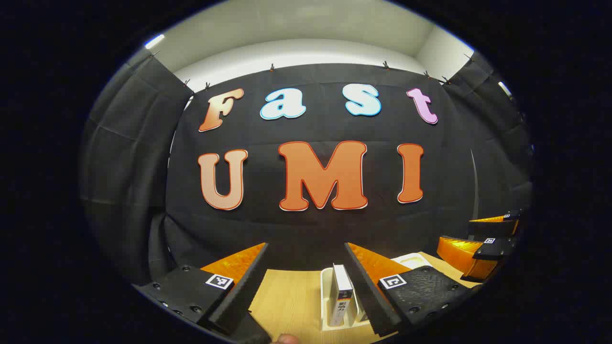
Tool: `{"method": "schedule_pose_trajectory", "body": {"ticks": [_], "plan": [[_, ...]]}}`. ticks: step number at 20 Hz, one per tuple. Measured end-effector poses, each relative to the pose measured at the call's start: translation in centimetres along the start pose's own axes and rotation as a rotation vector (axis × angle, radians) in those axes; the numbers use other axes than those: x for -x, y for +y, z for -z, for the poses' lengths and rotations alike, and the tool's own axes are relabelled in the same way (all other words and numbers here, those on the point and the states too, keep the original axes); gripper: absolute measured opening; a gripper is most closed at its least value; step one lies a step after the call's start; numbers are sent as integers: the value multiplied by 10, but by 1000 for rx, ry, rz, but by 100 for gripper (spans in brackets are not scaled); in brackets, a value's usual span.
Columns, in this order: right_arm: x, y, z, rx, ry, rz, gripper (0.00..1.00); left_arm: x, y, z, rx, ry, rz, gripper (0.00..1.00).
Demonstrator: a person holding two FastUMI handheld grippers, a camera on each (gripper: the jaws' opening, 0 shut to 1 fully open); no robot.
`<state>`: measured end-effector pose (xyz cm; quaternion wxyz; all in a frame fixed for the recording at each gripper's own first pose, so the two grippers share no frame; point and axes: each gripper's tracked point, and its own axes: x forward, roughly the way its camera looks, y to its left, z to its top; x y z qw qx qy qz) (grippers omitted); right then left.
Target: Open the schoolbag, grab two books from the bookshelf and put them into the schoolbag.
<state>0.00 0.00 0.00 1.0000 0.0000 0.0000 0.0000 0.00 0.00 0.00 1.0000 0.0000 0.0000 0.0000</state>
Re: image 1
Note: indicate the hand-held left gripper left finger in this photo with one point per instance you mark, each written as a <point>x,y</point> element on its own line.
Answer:
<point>244,286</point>

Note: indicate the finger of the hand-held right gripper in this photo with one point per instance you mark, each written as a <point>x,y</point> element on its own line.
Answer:
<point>495,248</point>
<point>492,227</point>

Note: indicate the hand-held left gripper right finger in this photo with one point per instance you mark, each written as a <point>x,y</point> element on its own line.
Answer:
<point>370,296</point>

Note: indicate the white desktop bookshelf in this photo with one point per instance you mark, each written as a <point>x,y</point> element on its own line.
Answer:
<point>326,306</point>

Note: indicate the black backdrop cloth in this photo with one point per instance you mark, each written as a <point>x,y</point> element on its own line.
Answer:
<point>311,129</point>

